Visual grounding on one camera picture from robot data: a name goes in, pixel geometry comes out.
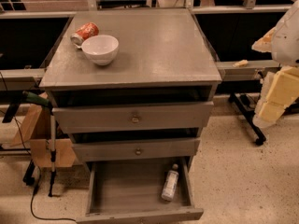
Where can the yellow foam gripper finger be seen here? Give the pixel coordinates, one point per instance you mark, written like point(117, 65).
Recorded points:
point(264, 44)
point(278, 92)

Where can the white ceramic bowl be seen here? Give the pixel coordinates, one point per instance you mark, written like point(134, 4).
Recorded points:
point(101, 49)

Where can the clear plastic bottle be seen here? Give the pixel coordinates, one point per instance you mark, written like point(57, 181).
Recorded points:
point(170, 184)

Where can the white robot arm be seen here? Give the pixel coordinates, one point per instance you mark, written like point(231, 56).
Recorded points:
point(285, 40)

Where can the grey open bottom drawer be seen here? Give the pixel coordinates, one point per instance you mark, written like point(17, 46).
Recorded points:
point(130, 192)

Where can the grey middle drawer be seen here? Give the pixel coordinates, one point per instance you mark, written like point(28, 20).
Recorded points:
point(137, 149)

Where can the grey metal rail frame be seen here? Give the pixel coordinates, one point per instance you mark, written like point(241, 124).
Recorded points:
point(253, 70)

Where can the brown cardboard box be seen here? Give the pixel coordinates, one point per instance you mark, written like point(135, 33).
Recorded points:
point(31, 134)

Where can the red soda can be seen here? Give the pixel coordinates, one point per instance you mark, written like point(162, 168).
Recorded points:
point(84, 32)

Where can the black wheeled table leg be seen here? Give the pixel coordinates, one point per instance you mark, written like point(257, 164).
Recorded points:
point(243, 104)

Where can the grey drawer cabinet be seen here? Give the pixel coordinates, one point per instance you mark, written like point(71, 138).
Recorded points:
point(162, 59)

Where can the tripod with green handle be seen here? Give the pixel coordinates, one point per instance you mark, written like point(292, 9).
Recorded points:
point(50, 124)

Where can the yellow foam scrap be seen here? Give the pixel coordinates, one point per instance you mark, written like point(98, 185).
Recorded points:
point(241, 63)

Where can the grey top drawer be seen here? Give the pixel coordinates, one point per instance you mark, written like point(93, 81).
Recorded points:
point(113, 118)

